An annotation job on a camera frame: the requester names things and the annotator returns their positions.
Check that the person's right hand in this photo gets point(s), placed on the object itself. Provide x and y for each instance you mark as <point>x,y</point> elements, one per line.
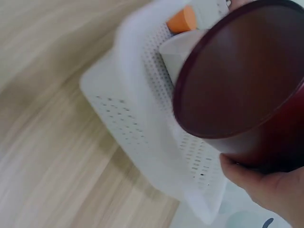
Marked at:
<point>268,190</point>

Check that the dark red round container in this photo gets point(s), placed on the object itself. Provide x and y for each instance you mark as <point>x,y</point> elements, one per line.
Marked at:
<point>240,78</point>

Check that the white perforated plastic basket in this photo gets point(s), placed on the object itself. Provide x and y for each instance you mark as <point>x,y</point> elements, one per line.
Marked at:
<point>142,114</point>

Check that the white cup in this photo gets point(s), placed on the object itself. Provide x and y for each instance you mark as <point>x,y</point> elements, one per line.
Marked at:
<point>174,55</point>

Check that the white bottle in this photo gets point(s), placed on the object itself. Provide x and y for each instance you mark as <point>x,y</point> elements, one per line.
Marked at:
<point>210,13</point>

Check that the orange cylinder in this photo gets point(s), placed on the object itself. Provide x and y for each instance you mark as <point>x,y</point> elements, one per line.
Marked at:
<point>182,20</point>

